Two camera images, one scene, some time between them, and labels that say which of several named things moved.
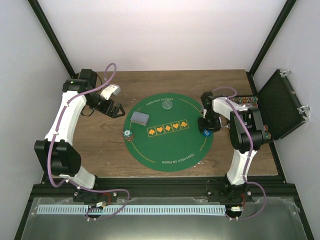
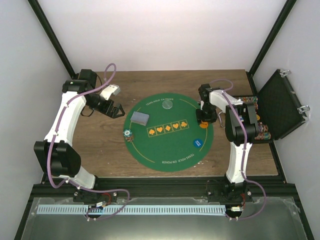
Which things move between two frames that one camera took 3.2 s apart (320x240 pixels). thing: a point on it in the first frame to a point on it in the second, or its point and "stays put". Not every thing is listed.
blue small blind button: x=207 y=133 to x=197 y=142
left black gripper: x=106 y=110 stays put
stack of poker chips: x=128 y=134 stays put
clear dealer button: x=167 y=104 stays put
